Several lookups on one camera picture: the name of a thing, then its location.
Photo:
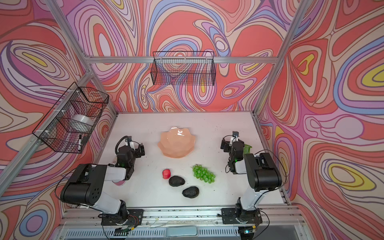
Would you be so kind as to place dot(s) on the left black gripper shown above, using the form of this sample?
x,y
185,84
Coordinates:
x,y
137,151

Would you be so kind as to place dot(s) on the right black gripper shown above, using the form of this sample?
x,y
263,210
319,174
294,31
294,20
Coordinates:
x,y
226,144

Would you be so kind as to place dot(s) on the green fake grape bunch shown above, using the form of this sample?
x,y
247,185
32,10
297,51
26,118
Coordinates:
x,y
203,174

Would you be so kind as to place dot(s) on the red fake strawberry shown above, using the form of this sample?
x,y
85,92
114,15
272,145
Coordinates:
x,y
166,174

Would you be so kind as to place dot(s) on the dark fake avocado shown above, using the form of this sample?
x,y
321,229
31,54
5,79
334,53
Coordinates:
x,y
191,192
176,181

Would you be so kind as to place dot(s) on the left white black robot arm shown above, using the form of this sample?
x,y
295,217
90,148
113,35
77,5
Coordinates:
x,y
85,185

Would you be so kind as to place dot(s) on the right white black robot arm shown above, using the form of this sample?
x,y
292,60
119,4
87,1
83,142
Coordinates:
x,y
263,177

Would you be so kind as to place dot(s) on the peach scalloped fruit bowl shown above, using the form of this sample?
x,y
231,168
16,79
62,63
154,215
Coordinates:
x,y
177,143

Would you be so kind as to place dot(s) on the green snack packet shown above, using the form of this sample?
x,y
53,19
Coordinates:
x,y
247,149

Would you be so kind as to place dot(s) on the pink round tape roll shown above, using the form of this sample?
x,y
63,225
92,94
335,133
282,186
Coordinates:
x,y
119,183

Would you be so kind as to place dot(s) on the silver tape roll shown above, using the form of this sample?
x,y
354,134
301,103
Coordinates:
x,y
83,119

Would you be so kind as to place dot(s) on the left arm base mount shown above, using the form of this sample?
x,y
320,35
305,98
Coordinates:
x,y
132,217

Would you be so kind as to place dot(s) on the left black wire basket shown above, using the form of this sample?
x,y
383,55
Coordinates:
x,y
61,133

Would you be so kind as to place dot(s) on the black wire basket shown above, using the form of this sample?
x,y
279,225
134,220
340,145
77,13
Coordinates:
x,y
61,133
183,68

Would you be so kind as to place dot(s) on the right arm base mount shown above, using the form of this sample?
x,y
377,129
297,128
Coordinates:
x,y
231,216

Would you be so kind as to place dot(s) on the back black wire basket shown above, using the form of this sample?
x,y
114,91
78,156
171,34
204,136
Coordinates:
x,y
183,68

